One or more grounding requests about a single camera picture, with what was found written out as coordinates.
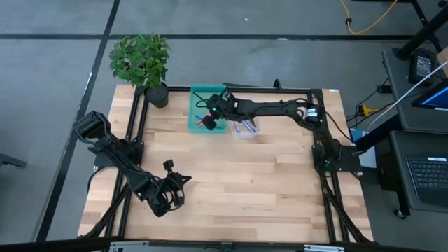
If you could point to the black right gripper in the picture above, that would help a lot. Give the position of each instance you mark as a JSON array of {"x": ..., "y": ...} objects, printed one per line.
[{"x": 218, "y": 108}]

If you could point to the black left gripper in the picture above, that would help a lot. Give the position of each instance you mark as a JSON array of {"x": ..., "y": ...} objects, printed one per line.
[{"x": 168, "y": 185}]

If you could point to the blue pencil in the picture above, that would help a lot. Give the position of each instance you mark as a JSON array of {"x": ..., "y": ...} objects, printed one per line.
[{"x": 196, "y": 117}]

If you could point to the light periwinkle pen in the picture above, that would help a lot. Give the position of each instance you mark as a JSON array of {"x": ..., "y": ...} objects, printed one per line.
[{"x": 237, "y": 127}]

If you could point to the teal plastic bin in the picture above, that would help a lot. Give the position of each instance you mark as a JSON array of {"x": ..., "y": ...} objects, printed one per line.
[{"x": 196, "y": 127}]

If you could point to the translucent blue click pen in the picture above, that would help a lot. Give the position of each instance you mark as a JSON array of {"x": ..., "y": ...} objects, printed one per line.
[{"x": 249, "y": 126}]

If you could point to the dark brown pen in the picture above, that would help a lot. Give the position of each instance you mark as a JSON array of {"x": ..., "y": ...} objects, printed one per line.
[{"x": 252, "y": 122}]

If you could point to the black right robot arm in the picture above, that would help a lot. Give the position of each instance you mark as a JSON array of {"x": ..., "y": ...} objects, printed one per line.
[{"x": 273, "y": 106}]

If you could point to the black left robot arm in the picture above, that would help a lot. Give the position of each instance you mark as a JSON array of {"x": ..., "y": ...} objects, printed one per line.
[{"x": 119, "y": 157}]

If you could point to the clear plastic bin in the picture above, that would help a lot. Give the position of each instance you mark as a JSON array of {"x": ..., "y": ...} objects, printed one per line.
[{"x": 245, "y": 134}]

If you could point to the green potted plant black pot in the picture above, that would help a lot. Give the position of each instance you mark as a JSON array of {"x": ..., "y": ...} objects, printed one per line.
[{"x": 140, "y": 59}]

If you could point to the white table label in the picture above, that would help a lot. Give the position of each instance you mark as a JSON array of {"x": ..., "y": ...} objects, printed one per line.
[{"x": 333, "y": 90}]

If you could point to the black crossbar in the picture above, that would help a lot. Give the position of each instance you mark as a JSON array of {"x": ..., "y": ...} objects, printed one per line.
[{"x": 52, "y": 244}]

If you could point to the yellow power plug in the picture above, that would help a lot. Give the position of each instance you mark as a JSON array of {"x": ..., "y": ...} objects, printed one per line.
[{"x": 365, "y": 110}]

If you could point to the white and blue floor box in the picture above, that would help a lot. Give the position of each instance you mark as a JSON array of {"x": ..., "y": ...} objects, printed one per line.
[{"x": 368, "y": 159}]

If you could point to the black support bar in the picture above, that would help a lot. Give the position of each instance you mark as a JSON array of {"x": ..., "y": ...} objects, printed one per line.
[{"x": 378, "y": 134}]

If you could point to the black plug box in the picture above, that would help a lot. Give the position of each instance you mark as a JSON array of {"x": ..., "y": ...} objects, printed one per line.
[{"x": 384, "y": 89}]

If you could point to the dark furniture leg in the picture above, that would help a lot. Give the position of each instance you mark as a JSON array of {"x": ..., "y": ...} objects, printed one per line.
[{"x": 10, "y": 161}]

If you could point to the dark grey desk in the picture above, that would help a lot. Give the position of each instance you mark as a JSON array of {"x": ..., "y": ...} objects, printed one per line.
[
  {"x": 399, "y": 182},
  {"x": 399, "y": 73}
]

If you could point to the black power adapter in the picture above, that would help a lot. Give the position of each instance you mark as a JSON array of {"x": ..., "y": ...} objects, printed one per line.
[{"x": 421, "y": 66}]

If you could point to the black caster wheel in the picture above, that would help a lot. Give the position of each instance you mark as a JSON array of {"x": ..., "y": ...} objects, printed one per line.
[{"x": 401, "y": 214}]

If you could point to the thick black bar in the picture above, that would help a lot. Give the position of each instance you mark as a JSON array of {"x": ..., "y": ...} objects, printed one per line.
[{"x": 420, "y": 36}]

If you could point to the monitor with blue screen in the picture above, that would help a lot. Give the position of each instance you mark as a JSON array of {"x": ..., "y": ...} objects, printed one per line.
[{"x": 435, "y": 98}]

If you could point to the black laptop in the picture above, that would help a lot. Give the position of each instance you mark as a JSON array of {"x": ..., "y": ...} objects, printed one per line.
[{"x": 428, "y": 178}]

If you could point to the thin black strut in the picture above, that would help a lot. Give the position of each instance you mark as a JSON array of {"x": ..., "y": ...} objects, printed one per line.
[{"x": 423, "y": 17}]

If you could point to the brown cardboard box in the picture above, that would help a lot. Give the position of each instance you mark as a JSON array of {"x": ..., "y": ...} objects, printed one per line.
[{"x": 444, "y": 61}]

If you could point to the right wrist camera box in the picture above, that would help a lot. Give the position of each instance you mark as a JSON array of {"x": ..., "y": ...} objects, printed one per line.
[{"x": 230, "y": 108}]

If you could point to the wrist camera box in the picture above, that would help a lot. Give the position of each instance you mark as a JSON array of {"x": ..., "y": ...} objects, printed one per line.
[
  {"x": 159, "y": 207},
  {"x": 230, "y": 108}
]

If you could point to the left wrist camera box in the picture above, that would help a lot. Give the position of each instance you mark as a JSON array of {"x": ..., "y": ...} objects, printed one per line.
[{"x": 159, "y": 207}]

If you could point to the black aluminium table frame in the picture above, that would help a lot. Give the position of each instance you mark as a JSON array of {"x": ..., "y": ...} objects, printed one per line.
[{"x": 280, "y": 90}]

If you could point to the silver metal bracket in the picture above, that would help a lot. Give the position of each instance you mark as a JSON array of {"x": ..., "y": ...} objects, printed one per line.
[
  {"x": 322, "y": 248},
  {"x": 126, "y": 246}
]

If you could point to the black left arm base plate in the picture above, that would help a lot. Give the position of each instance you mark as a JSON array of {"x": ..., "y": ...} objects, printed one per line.
[{"x": 101, "y": 161}]

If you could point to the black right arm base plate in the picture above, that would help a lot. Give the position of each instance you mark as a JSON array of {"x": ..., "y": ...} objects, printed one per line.
[{"x": 348, "y": 157}]

